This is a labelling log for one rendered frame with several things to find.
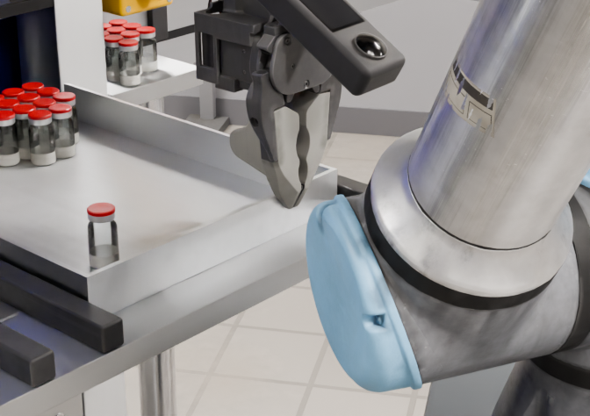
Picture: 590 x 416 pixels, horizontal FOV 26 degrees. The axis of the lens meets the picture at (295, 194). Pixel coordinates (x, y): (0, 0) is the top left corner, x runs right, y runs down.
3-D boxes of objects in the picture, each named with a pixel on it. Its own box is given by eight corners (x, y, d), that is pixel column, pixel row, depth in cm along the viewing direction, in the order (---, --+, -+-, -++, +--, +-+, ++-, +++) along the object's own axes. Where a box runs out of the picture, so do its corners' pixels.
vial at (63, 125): (46, 155, 115) (42, 107, 113) (65, 149, 116) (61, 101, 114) (61, 161, 113) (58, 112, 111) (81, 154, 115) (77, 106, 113)
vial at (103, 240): (83, 265, 94) (79, 211, 92) (105, 255, 96) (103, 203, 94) (103, 274, 93) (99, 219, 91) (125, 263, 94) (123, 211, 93)
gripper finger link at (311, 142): (274, 180, 104) (272, 71, 100) (329, 198, 100) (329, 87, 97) (248, 191, 102) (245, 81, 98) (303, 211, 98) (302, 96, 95)
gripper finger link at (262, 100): (287, 146, 98) (285, 36, 94) (304, 151, 96) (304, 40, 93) (244, 162, 94) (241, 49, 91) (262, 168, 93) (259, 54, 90)
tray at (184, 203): (-175, 194, 107) (-181, 154, 106) (69, 117, 125) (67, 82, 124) (89, 324, 86) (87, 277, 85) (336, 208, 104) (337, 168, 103)
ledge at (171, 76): (29, 85, 140) (28, 68, 140) (119, 60, 149) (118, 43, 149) (113, 113, 132) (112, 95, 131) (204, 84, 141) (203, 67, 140)
